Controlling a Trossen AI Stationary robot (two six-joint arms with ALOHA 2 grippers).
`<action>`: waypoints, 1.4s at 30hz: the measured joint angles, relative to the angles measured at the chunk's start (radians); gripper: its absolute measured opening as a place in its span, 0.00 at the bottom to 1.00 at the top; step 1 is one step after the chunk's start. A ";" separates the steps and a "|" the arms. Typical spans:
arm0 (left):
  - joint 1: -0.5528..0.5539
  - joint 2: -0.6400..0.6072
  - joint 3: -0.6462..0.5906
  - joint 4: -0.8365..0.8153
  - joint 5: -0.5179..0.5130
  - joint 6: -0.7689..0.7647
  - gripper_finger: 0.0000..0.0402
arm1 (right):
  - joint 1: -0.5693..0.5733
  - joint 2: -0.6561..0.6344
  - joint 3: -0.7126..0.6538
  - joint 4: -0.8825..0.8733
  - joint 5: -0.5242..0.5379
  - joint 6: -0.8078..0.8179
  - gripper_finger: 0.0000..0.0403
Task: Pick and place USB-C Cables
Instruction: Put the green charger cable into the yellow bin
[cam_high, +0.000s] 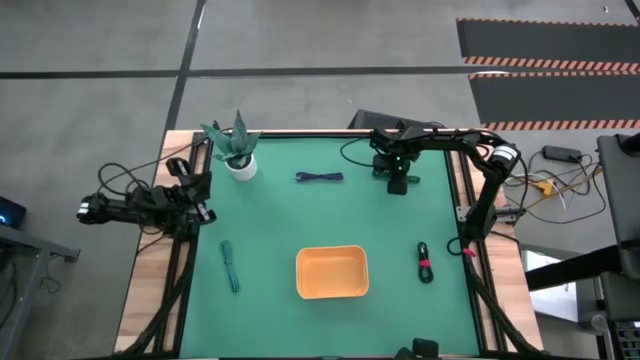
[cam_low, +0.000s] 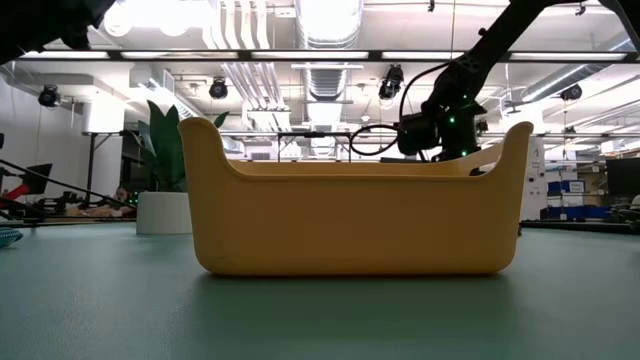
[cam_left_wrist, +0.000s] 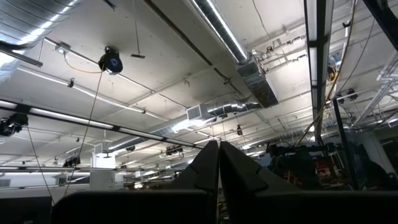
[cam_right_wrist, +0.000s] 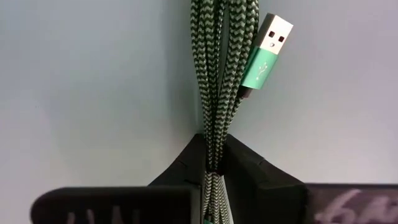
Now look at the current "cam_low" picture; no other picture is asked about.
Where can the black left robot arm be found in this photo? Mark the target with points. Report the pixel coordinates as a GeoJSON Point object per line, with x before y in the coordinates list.
{"type": "Point", "coordinates": [35, 22]}

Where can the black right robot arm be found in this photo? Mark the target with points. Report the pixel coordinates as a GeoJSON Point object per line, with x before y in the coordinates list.
{"type": "Point", "coordinates": [480, 55]}

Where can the black ceiling spotlight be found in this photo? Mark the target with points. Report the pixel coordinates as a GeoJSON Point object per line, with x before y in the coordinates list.
{"type": "Point", "coordinates": [571, 92]}
{"type": "Point", "coordinates": [49, 96]}
{"type": "Point", "coordinates": [391, 82]}
{"type": "Point", "coordinates": [218, 89]}

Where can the ceiling light panel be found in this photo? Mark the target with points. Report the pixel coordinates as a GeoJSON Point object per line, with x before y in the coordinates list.
{"type": "Point", "coordinates": [310, 55]}
{"type": "Point", "coordinates": [422, 55]}
{"type": "Point", "coordinates": [65, 55]}
{"type": "Point", "coordinates": [567, 56]}
{"type": "Point", "coordinates": [175, 54]}

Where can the white machine column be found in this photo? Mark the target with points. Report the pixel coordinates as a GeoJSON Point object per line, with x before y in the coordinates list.
{"type": "Point", "coordinates": [534, 180]}

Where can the blue storage boxes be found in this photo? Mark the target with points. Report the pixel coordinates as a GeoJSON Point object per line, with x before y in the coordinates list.
{"type": "Point", "coordinates": [575, 200]}

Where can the yellow plastic bin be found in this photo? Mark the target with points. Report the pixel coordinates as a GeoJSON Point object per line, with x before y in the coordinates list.
{"type": "Point", "coordinates": [350, 225]}

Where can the black monitor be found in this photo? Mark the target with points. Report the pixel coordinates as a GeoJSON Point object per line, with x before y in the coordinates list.
{"type": "Point", "coordinates": [624, 176]}

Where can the green snake plant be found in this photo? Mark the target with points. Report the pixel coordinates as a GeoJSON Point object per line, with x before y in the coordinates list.
{"type": "Point", "coordinates": [165, 150]}

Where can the white plant pot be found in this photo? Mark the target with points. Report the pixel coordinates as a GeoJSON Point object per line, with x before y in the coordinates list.
{"type": "Point", "coordinates": [162, 212]}

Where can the person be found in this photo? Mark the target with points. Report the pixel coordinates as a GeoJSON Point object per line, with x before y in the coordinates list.
{"type": "Point", "coordinates": [120, 197]}

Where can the black standing table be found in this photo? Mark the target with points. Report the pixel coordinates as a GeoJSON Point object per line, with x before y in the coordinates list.
{"type": "Point", "coordinates": [91, 165]}

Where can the silver ventilation duct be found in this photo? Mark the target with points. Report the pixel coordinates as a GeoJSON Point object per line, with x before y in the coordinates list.
{"type": "Point", "coordinates": [327, 75]}

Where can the black metal frame table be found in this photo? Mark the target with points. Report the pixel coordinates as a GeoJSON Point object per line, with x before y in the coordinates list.
{"type": "Point", "coordinates": [314, 134]}

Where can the black aluminium table frame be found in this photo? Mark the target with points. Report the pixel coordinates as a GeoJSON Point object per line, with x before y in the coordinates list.
{"type": "Point", "coordinates": [575, 226]}

